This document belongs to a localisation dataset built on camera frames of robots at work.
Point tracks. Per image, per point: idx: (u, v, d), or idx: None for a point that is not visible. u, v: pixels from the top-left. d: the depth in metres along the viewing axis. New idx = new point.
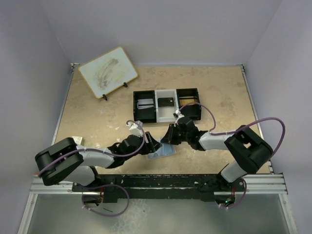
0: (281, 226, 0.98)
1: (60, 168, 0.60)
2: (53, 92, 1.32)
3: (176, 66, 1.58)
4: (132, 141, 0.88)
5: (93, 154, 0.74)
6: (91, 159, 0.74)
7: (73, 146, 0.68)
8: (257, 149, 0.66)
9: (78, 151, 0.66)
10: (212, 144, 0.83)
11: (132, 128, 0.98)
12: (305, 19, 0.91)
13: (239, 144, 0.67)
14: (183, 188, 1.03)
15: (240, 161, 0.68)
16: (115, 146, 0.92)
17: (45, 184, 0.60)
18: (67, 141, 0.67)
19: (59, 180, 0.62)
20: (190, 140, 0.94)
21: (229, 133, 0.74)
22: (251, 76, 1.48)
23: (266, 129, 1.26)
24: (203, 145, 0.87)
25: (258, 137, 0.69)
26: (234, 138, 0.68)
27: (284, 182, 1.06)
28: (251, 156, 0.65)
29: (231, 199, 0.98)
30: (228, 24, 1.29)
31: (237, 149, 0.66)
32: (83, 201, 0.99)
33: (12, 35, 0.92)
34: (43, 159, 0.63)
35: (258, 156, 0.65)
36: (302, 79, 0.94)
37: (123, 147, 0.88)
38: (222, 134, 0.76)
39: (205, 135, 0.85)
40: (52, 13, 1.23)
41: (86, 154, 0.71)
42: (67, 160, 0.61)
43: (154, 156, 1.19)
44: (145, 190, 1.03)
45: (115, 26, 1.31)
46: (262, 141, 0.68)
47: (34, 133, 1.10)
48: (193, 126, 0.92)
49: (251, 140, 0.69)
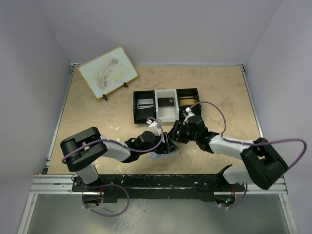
0: (281, 226, 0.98)
1: (86, 155, 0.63)
2: (53, 91, 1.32)
3: (176, 66, 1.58)
4: (147, 138, 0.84)
5: (115, 146, 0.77)
6: (111, 150, 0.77)
7: (97, 136, 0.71)
8: (274, 166, 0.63)
9: (102, 141, 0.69)
10: (223, 149, 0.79)
11: (150, 126, 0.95)
12: (305, 19, 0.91)
13: (254, 157, 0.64)
14: (184, 188, 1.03)
15: (253, 174, 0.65)
16: (130, 142, 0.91)
17: (69, 169, 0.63)
18: (92, 130, 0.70)
19: (82, 167, 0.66)
20: (199, 140, 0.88)
21: (245, 144, 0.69)
22: (251, 76, 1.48)
23: (266, 129, 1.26)
24: (213, 149, 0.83)
25: (276, 153, 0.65)
26: (250, 151, 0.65)
27: (284, 182, 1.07)
28: (266, 172, 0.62)
29: (231, 199, 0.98)
30: (228, 24, 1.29)
31: (252, 164, 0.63)
32: (83, 201, 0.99)
33: (12, 35, 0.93)
34: (68, 146, 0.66)
35: (274, 173, 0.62)
36: (302, 79, 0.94)
37: (138, 142, 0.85)
38: (237, 143, 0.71)
39: (215, 139, 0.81)
40: (52, 13, 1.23)
41: (108, 145, 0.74)
42: (92, 148, 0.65)
43: (158, 156, 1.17)
44: (145, 190, 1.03)
45: (115, 26, 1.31)
46: (280, 158, 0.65)
47: (34, 133, 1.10)
48: (203, 126, 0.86)
49: (267, 154, 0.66)
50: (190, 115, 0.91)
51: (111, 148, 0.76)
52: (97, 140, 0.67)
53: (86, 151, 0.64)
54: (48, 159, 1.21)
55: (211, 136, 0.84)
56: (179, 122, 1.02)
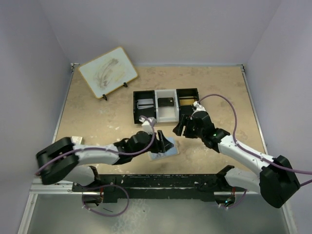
0: (281, 226, 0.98)
1: (57, 168, 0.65)
2: (53, 92, 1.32)
3: (176, 66, 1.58)
4: (141, 139, 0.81)
5: (93, 153, 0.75)
6: (91, 158, 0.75)
7: (70, 147, 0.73)
8: (288, 186, 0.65)
9: (75, 151, 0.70)
10: (233, 154, 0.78)
11: (144, 125, 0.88)
12: (306, 18, 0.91)
13: (275, 179, 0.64)
14: (184, 188, 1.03)
15: (266, 191, 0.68)
16: (123, 142, 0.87)
17: (42, 183, 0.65)
18: (65, 141, 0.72)
19: (57, 180, 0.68)
20: (204, 137, 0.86)
21: (264, 161, 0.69)
22: (251, 76, 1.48)
23: (266, 129, 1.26)
24: (220, 149, 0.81)
25: (293, 175, 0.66)
26: (269, 171, 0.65)
27: None
28: (282, 192, 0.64)
29: (231, 199, 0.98)
30: (228, 24, 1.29)
31: (271, 185, 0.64)
32: (83, 201, 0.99)
33: (12, 35, 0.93)
34: (43, 158, 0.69)
35: (287, 192, 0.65)
36: (302, 79, 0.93)
37: (131, 143, 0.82)
38: (256, 156, 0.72)
39: (227, 143, 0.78)
40: (52, 13, 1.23)
41: (85, 154, 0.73)
42: (62, 161, 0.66)
43: (158, 156, 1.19)
44: (145, 190, 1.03)
45: (114, 26, 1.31)
46: (295, 179, 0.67)
47: (34, 133, 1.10)
48: (209, 123, 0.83)
49: (284, 174, 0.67)
50: (197, 111, 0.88)
51: (90, 157, 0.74)
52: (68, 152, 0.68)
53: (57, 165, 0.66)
54: None
55: (220, 134, 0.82)
56: (186, 117, 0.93)
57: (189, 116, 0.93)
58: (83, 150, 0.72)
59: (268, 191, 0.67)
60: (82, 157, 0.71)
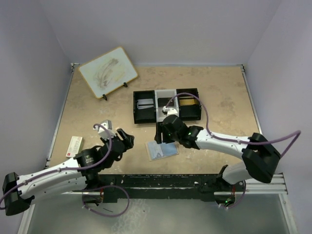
0: (281, 226, 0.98)
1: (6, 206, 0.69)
2: (53, 92, 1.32)
3: (177, 66, 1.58)
4: (116, 147, 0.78)
5: (40, 181, 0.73)
6: (41, 185, 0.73)
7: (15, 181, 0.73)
8: (270, 159, 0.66)
9: (19, 187, 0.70)
10: (213, 146, 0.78)
11: (100, 132, 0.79)
12: (305, 18, 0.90)
13: (256, 156, 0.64)
14: (184, 188, 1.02)
15: (254, 172, 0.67)
16: (89, 149, 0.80)
17: (7, 215, 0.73)
18: (9, 178, 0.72)
19: (21, 209, 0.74)
20: (181, 139, 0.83)
21: (242, 143, 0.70)
22: (251, 76, 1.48)
23: (266, 129, 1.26)
24: (199, 145, 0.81)
25: (271, 146, 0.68)
26: (249, 151, 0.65)
27: (284, 182, 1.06)
28: (267, 167, 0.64)
29: (231, 199, 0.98)
30: (228, 23, 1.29)
31: (255, 164, 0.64)
32: (83, 201, 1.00)
33: (12, 35, 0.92)
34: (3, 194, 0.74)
35: (271, 165, 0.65)
36: (302, 79, 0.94)
37: (104, 150, 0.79)
38: (233, 141, 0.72)
39: (204, 137, 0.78)
40: (52, 13, 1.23)
41: (29, 185, 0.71)
42: (8, 200, 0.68)
43: (158, 156, 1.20)
44: (145, 189, 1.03)
45: (114, 26, 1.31)
46: (275, 149, 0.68)
47: (34, 133, 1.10)
48: (180, 123, 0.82)
49: (263, 149, 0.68)
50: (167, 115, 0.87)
51: (38, 185, 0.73)
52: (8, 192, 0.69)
53: (5, 204, 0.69)
54: (48, 159, 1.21)
55: (194, 130, 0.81)
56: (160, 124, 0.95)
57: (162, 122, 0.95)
58: (26, 184, 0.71)
59: (255, 172, 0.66)
60: (25, 191, 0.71)
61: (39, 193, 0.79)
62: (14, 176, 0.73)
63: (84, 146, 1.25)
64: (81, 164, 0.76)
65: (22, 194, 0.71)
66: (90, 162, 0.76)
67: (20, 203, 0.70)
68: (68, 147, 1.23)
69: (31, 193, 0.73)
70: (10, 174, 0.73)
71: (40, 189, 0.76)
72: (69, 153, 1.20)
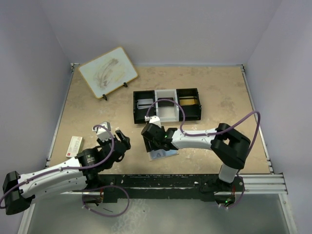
0: (281, 227, 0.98)
1: (7, 205, 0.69)
2: (53, 92, 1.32)
3: (177, 66, 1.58)
4: (118, 148, 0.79)
5: (42, 180, 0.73)
6: (42, 185, 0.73)
7: (16, 180, 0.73)
8: (240, 145, 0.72)
9: (20, 186, 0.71)
10: (187, 144, 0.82)
11: (99, 132, 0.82)
12: (305, 18, 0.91)
13: (224, 146, 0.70)
14: (184, 189, 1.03)
15: (227, 162, 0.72)
16: (91, 149, 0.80)
17: (7, 214, 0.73)
18: (10, 178, 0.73)
19: (22, 208, 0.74)
20: (160, 144, 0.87)
21: (210, 135, 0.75)
22: (251, 76, 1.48)
23: (266, 129, 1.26)
24: (176, 146, 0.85)
25: (238, 134, 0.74)
26: (218, 141, 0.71)
27: (284, 182, 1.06)
28: (238, 154, 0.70)
29: (230, 199, 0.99)
30: (227, 23, 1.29)
31: (225, 152, 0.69)
32: (83, 201, 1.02)
33: (12, 35, 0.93)
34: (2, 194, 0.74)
35: (241, 151, 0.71)
36: (302, 79, 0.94)
37: (106, 150, 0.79)
38: (202, 135, 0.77)
39: (178, 137, 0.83)
40: (52, 13, 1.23)
41: (30, 184, 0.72)
42: (8, 198, 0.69)
43: (158, 156, 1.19)
44: (145, 189, 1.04)
45: (115, 26, 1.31)
46: (241, 135, 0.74)
47: (34, 133, 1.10)
48: (156, 129, 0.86)
49: (231, 137, 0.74)
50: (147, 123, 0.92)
51: (39, 185, 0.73)
52: (9, 190, 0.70)
53: (6, 203, 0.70)
54: (48, 159, 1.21)
55: (169, 133, 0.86)
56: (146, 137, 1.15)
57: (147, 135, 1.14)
58: (27, 183, 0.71)
59: (228, 161, 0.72)
60: (27, 190, 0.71)
61: (39, 193, 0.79)
62: (15, 175, 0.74)
63: (84, 146, 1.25)
64: (83, 164, 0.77)
65: (24, 193, 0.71)
66: (91, 162, 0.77)
67: (21, 202, 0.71)
68: (68, 147, 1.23)
69: (32, 192, 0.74)
70: (12, 173, 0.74)
71: (41, 189, 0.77)
72: (69, 152, 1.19)
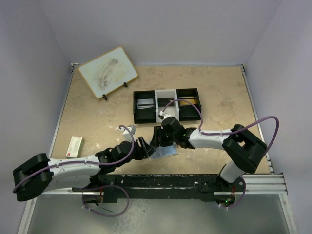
0: (281, 226, 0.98)
1: (29, 187, 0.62)
2: (53, 92, 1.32)
3: (176, 66, 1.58)
4: (125, 149, 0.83)
5: (70, 167, 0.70)
6: (69, 172, 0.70)
7: (46, 162, 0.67)
8: (253, 147, 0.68)
9: (49, 168, 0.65)
10: (204, 143, 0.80)
11: (125, 133, 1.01)
12: (305, 19, 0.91)
13: (236, 145, 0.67)
14: (184, 189, 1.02)
15: (237, 162, 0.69)
16: (106, 151, 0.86)
17: (18, 199, 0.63)
18: (39, 158, 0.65)
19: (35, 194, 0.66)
20: (178, 140, 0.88)
21: (224, 134, 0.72)
22: (251, 76, 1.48)
23: (265, 129, 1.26)
24: (193, 144, 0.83)
25: (253, 136, 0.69)
26: (230, 141, 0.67)
27: (284, 182, 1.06)
28: (250, 157, 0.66)
29: (231, 199, 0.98)
30: (227, 24, 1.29)
31: (236, 152, 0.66)
32: (83, 201, 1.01)
33: (11, 35, 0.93)
34: (19, 174, 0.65)
35: (254, 155, 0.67)
36: (302, 78, 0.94)
37: (115, 153, 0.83)
38: (217, 134, 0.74)
39: (195, 135, 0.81)
40: (52, 13, 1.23)
41: (60, 169, 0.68)
42: (37, 180, 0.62)
43: (158, 156, 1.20)
44: (145, 189, 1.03)
45: (115, 26, 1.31)
46: (258, 138, 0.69)
47: (34, 133, 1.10)
48: (178, 125, 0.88)
49: (246, 139, 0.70)
50: (167, 116, 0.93)
51: (68, 171, 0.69)
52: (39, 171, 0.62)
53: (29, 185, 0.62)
54: None
55: (189, 132, 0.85)
56: (157, 128, 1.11)
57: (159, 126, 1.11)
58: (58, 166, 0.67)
59: (239, 162, 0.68)
60: (56, 174, 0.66)
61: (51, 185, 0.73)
62: (42, 157, 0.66)
63: (84, 146, 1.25)
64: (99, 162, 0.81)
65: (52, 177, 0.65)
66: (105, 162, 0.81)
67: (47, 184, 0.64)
68: (68, 147, 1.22)
69: (55, 179, 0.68)
70: (39, 154, 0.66)
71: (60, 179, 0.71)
72: (69, 152, 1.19)
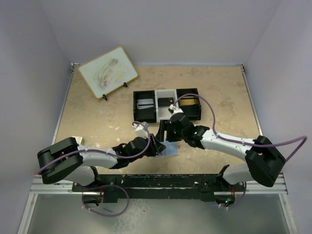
0: (281, 226, 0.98)
1: (60, 167, 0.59)
2: (53, 91, 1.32)
3: (176, 66, 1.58)
4: (138, 144, 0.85)
5: (95, 155, 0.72)
6: (93, 160, 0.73)
7: (75, 146, 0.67)
8: (273, 163, 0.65)
9: (79, 152, 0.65)
10: (218, 146, 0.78)
11: (137, 129, 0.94)
12: (305, 19, 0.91)
13: (259, 158, 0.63)
14: (184, 189, 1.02)
15: (256, 175, 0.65)
16: (120, 146, 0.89)
17: (43, 182, 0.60)
18: (69, 141, 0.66)
19: (59, 178, 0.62)
20: (187, 137, 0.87)
21: (245, 145, 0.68)
22: (251, 76, 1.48)
23: (265, 129, 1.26)
24: (205, 145, 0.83)
25: (276, 151, 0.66)
26: (253, 153, 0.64)
27: (284, 182, 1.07)
28: (270, 172, 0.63)
29: (231, 199, 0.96)
30: (227, 24, 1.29)
31: (258, 165, 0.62)
32: (83, 201, 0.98)
33: (11, 35, 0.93)
34: (45, 157, 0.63)
35: (274, 170, 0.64)
36: (302, 78, 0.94)
37: (129, 148, 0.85)
38: (237, 142, 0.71)
39: (209, 137, 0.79)
40: (52, 13, 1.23)
41: (87, 155, 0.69)
42: (67, 162, 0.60)
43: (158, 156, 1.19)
44: (145, 190, 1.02)
45: (115, 26, 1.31)
46: (279, 153, 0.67)
47: (34, 133, 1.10)
48: (187, 122, 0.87)
49: (269, 152, 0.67)
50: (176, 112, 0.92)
51: (93, 158, 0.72)
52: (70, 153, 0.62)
53: (59, 166, 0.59)
54: None
55: (200, 130, 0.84)
56: (165, 122, 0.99)
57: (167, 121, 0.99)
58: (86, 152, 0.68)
59: (256, 174, 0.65)
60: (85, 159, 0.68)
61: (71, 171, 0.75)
62: (72, 141, 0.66)
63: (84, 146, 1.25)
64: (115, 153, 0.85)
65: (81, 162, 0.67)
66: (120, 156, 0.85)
67: (76, 167, 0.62)
68: None
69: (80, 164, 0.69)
70: (69, 138, 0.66)
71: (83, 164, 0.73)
72: None
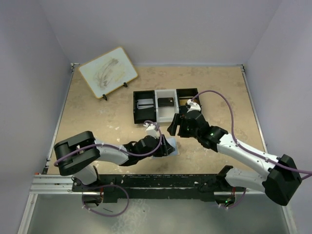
0: (281, 226, 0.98)
1: (78, 160, 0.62)
2: (53, 92, 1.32)
3: (176, 66, 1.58)
4: (148, 143, 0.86)
5: (110, 150, 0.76)
6: (108, 154, 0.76)
7: (91, 139, 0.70)
8: (293, 184, 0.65)
9: (95, 146, 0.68)
10: (234, 155, 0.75)
11: (148, 129, 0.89)
12: (305, 19, 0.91)
13: (280, 179, 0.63)
14: (184, 189, 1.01)
15: (271, 191, 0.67)
16: (130, 144, 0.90)
17: (60, 173, 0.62)
18: (87, 134, 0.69)
19: (75, 171, 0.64)
20: (201, 137, 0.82)
21: (269, 162, 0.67)
22: (251, 76, 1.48)
23: (265, 129, 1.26)
24: (219, 148, 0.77)
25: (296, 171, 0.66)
26: (276, 172, 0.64)
27: None
28: (286, 191, 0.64)
29: (231, 199, 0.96)
30: (227, 24, 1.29)
31: (278, 185, 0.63)
32: (83, 201, 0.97)
33: (11, 35, 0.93)
34: (61, 148, 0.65)
35: (291, 190, 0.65)
36: (302, 78, 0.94)
37: (139, 146, 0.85)
38: (260, 157, 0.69)
39: (228, 144, 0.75)
40: (52, 13, 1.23)
41: (103, 149, 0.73)
42: (85, 154, 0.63)
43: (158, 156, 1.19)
44: (145, 190, 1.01)
45: (115, 26, 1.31)
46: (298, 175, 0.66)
47: (34, 133, 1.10)
48: (203, 121, 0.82)
49: (288, 172, 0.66)
50: (191, 110, 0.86)
51: (107, 153, 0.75)
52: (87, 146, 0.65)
53: (77, 159, 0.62)
54: (48, 159, 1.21)
55: (216, 131, 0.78)
56: (180, 116, 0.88)
57: (182, 115, 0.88)
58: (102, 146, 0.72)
59: (273, 191, 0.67)
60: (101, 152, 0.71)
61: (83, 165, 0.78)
62: (89, 134, 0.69)
63: None
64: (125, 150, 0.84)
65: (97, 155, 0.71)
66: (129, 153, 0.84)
67: (92, 160, 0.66)
68: None
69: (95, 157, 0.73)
70: (87, 132, 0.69)
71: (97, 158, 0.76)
72: None
